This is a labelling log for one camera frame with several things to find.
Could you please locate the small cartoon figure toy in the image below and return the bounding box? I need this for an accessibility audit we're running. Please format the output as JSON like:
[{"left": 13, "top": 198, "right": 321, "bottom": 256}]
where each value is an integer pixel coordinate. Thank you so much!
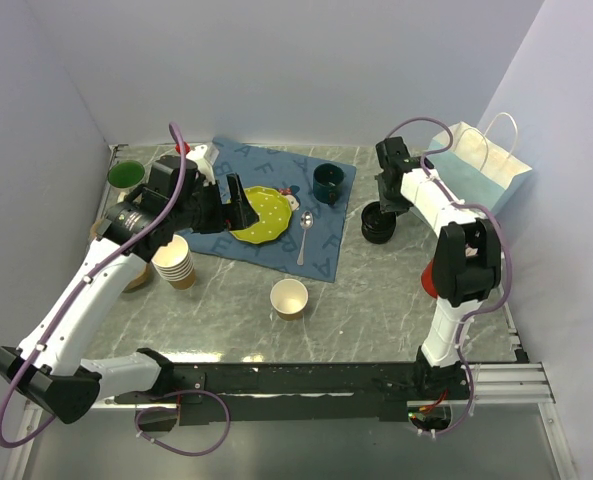
[{"left": 278, "top": 185, "right": 300, "bottom": 211}]

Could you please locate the stack of brown paper cups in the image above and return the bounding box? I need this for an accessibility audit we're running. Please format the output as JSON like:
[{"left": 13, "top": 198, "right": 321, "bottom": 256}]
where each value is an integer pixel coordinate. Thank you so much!
[{"left": 151, "top": 234, "right": 196, "bottom": 290}]

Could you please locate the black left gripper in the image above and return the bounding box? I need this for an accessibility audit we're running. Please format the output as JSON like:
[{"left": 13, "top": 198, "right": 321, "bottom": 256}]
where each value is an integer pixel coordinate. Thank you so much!
[{"left": 170, "top": 173, "right": 259, "bottom": 234}]

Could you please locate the blue letter placemat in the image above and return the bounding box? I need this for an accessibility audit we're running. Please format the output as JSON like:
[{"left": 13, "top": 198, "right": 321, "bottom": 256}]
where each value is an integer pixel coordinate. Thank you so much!
[{"left": 181, "top": 137, "right": 356, "bottom": 283}]

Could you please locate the stack of black cup lids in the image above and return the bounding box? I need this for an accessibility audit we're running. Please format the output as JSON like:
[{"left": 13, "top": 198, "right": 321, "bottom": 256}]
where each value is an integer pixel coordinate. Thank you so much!
[{"left": 361, "top": 201, "right": 397, "bottom": 244}]

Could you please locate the brown cardboard cup carrier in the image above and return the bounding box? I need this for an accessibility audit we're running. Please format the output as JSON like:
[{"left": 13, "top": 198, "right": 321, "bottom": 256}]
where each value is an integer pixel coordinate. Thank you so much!
[{"left": 88, "top": 219, "right": 151, "bottom": 293}]

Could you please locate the dark teal mug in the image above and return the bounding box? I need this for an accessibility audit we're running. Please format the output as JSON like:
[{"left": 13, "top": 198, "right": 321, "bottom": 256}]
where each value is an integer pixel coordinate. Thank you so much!
[{"left": 312, "top": 163, "right": 345, "bottom": 206}]

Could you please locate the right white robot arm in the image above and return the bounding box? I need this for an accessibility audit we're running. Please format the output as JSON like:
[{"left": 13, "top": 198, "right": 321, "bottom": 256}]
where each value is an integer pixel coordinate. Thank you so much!
[{"left": 375, "top": 137, "right": 502, "bottom": 399}]

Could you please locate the silver spoon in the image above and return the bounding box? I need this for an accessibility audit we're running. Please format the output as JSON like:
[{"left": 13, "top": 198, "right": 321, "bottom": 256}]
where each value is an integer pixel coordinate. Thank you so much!
[{"left": 297, "top": 211, "right": 314, "bottom": 266}]

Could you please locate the brown paper coffee cup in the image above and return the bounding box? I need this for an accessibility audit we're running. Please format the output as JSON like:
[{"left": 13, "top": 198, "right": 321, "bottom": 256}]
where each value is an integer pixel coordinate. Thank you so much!
[{"left": 270, "top": 278, "right": 309, "bottom": 321}]

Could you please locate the red cup with stirrers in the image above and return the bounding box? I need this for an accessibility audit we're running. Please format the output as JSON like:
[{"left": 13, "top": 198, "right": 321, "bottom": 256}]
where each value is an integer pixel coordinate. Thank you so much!
[{"left": 421, "top": 261, "right": 438, "bottom": 299}]

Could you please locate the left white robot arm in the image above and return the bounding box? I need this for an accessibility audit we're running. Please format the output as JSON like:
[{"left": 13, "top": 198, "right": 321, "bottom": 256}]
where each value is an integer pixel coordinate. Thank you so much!
[{"left": 0, "top": 155, "right": 259, "bottom": 424}]

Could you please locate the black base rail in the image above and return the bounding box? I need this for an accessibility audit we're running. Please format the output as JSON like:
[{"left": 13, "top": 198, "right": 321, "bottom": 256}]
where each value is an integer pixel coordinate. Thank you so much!
[{"left": 115, "top": 362, "right": 470, "bottom": 426}]

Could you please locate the green polka dot plate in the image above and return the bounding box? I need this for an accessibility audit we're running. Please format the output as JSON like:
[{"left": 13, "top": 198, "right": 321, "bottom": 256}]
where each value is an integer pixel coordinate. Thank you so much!
[{"left": 231, "top": 186, "right": 292, "bottom": 245}]

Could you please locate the light blue paper bag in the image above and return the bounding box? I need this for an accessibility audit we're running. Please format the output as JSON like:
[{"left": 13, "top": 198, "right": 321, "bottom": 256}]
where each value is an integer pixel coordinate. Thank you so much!
[{"left": 429, "top": 122, "right": 532, "bottom": 215}]

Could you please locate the green interior floral mug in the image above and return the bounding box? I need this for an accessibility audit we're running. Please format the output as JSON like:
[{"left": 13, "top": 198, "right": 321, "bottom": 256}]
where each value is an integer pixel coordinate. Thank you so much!
[{"left": 107, "top": 160, "right": 145, "bottom": 202}]

